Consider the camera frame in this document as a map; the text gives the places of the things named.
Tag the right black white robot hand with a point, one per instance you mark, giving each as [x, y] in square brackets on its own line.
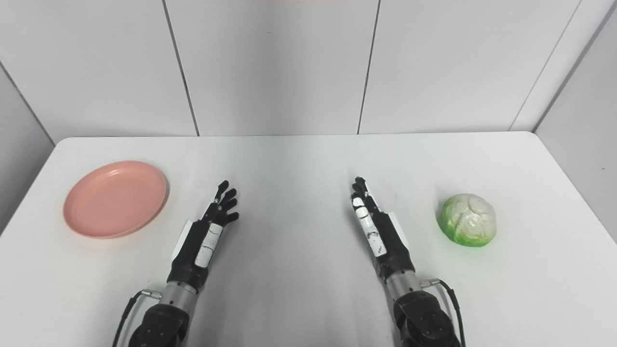
[385, 241]

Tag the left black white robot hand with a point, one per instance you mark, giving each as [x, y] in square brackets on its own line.
[201, 241]

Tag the green white cabbage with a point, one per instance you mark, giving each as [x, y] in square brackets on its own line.
[466, 220]

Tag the pink plate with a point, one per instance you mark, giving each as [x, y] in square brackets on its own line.
[115, 199]

